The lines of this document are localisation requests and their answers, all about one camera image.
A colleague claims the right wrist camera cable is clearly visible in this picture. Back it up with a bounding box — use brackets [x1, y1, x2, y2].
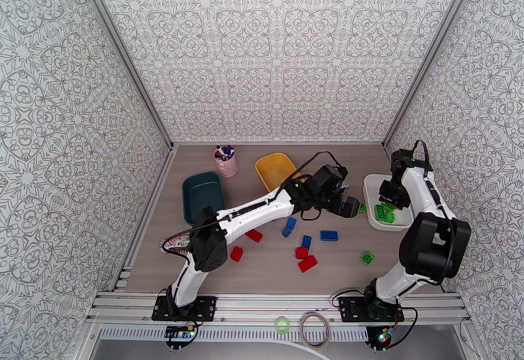
[411, 139, 431, 208]

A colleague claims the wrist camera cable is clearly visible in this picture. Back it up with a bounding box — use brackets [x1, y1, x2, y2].
[411, 139, 431, 208]
[280, 151, 343, 196]

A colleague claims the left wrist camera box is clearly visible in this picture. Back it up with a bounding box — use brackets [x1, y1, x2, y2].
[314, 164, 349, 195]

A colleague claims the yellow plastic container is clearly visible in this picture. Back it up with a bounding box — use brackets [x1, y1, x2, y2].
[255, 153, 306, 193]

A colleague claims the coiled grey cable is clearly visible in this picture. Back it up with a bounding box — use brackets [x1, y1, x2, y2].
[299, 312, 331, 350]

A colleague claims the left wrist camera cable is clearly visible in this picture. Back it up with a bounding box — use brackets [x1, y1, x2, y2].
[280, 151, 343, 196]

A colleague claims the white plastic container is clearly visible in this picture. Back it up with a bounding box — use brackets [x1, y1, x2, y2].
[363, 173, 415, 232]

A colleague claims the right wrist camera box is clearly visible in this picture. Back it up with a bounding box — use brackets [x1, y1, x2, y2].
[390, 149, 415, 171]

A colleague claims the small circuit board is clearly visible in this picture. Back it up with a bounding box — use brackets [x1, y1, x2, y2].
[164, 326, 194, 341]
[374, 328, 396, 346]

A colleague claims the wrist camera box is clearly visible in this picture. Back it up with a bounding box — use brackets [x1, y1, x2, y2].
[314, 164, 349, 195]
[390, 149, 415, 171]

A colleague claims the right small circuit board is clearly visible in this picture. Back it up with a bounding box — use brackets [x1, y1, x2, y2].
[374, 328, 396, 346]

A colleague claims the teal plastic container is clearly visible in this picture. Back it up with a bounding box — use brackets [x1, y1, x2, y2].
[181, 171, 227, 226]

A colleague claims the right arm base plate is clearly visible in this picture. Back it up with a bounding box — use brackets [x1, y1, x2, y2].
[339, 295, 405, 324]

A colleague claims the left small circuit board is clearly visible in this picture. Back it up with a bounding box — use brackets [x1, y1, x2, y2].
[164, 326, 194, 341]

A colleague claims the pink pen cup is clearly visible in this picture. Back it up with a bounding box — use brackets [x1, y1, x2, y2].
[214, 154, 238, 179]

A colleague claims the aluminium mounting rail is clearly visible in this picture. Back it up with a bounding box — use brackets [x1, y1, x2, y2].
[86, 291, 472, 325]

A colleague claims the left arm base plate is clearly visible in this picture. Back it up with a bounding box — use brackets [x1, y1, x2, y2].
[151, 295, 218, 323]

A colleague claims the aluminium frame post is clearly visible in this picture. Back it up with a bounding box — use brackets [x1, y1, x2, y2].
[70, 0, 175, 148]
[381, 0, 491, 147]

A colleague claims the perforated metal strip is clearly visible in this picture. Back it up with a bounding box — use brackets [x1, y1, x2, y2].
[98, 327, 369, 342]

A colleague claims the flag patterned paper item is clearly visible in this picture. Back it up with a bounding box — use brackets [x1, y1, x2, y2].
[159, 236, 193, 255]

